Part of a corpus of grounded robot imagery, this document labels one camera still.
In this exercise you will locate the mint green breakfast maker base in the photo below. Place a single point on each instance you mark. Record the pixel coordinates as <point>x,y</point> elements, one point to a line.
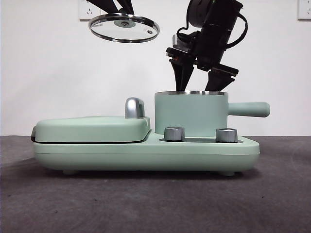
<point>145,155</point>

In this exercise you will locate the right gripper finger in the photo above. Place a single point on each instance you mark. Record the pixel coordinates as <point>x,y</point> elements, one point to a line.
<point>218,82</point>
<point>181,75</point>

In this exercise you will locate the mint green griddle cover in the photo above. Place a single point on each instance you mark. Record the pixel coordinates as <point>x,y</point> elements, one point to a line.
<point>85,131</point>

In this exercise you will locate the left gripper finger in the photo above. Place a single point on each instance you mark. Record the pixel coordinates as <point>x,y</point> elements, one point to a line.
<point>102,6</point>
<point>127,6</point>

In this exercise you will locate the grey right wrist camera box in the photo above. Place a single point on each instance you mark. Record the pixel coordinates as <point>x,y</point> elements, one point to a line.
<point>176,41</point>

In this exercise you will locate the white wall socket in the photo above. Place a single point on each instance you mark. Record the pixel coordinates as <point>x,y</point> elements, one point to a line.
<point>83,12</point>
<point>305,9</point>

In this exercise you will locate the glass lid with green knob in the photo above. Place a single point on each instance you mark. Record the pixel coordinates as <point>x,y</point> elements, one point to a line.
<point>124,23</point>

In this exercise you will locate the silver control knob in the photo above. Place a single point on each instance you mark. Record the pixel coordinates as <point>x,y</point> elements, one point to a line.
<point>174,134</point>
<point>226,136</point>

